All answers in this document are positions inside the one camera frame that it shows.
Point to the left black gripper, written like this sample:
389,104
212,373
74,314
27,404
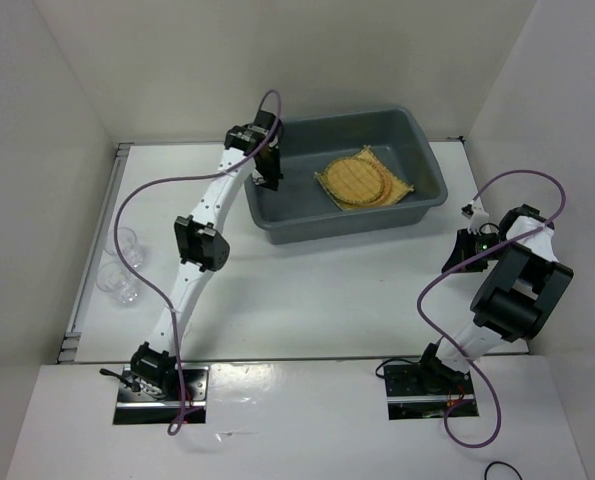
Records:
270,177

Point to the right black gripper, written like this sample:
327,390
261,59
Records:
462,249

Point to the round bamboo tray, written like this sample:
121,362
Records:
354,181

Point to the rectangular woven bamboo mat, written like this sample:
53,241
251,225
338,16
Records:
400,191

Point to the round orange woven tray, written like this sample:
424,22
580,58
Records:
388,185

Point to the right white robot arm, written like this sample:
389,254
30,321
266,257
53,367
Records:
514,301

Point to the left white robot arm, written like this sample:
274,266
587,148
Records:
249,150

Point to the grey plastic bin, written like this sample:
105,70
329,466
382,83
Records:
300,210

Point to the clear plastic cup upper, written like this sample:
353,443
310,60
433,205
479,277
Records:
125,241

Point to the clear plastic cup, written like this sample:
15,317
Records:
125,241
114,279

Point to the clear plastic cup lower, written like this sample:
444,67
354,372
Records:
114,279

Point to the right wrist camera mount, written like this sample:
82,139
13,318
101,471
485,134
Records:
477,216

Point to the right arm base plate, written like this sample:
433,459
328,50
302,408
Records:
412,393

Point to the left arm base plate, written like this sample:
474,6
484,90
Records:
138,404

